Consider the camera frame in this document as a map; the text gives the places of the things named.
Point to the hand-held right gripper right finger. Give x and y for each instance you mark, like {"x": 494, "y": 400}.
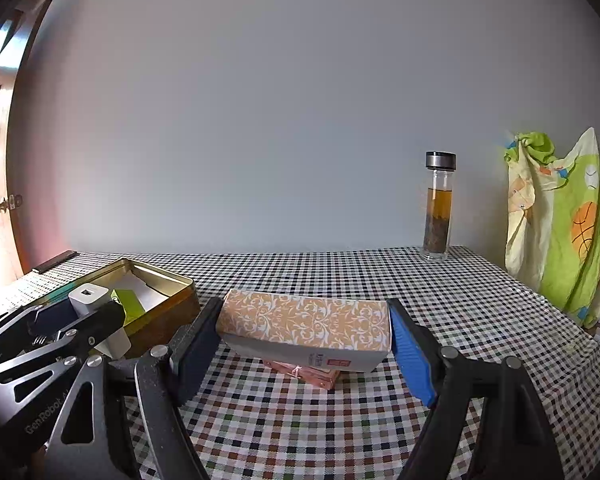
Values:
{"x": 412, "y": 355}

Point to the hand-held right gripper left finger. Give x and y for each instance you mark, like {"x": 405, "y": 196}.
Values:
{"x": 197, "y": 350}

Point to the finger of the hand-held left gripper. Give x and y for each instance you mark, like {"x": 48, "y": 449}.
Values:
{"x": 55, "y": 316}
{"x": 95, "y": 327}

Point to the white charger plug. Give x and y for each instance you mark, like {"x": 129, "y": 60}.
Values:
{"x": 87, "y": 297}

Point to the green block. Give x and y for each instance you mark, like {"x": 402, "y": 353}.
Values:
{"x": 132, "y": 302}

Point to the gold metal tin box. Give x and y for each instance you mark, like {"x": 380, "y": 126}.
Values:
{"x": 165, "y": 315}

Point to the white and orange patterned box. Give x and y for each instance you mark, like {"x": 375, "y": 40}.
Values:
{"x": 305, "y": 320}

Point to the black flat phone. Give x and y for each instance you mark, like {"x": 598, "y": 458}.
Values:
{"x": 55, "y": 261}

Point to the white paper lining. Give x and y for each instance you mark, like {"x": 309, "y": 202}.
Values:
{"x": 150, "y": 292}

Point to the pink-brown patterned box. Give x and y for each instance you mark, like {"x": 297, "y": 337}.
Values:
{"x": 315, "y": 375}

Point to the checkered tablecloth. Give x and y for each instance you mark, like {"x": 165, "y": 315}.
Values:
{"x": 330, "y": 270}

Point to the glass tea bottle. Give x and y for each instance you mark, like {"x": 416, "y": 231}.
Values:
{"x": 439, "y": 210}

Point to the wooden door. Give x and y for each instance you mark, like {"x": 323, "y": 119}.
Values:
{"x": 5, "y": 170}

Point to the green and yellow printed cloth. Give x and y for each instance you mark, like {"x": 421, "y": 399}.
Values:
{"x": 565, "y": 240}

